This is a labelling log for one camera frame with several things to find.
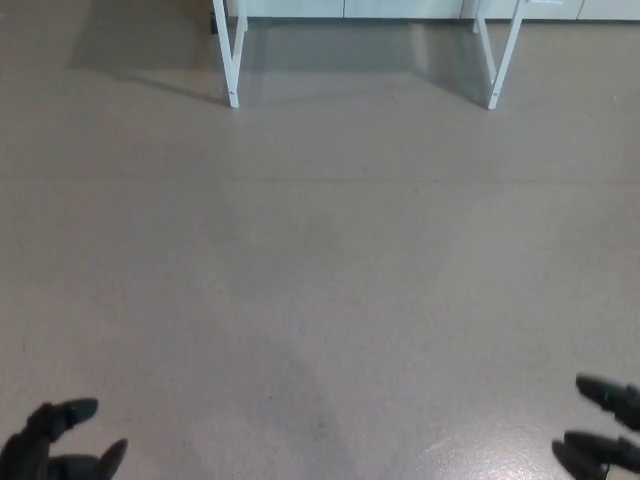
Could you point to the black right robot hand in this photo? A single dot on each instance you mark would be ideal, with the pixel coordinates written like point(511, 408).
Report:
point(625, 450)

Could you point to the white desk with metal legs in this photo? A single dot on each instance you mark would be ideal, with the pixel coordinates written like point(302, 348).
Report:
point(232, 75)

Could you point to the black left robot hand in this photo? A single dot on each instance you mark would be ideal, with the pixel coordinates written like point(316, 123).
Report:
point(30, 450)

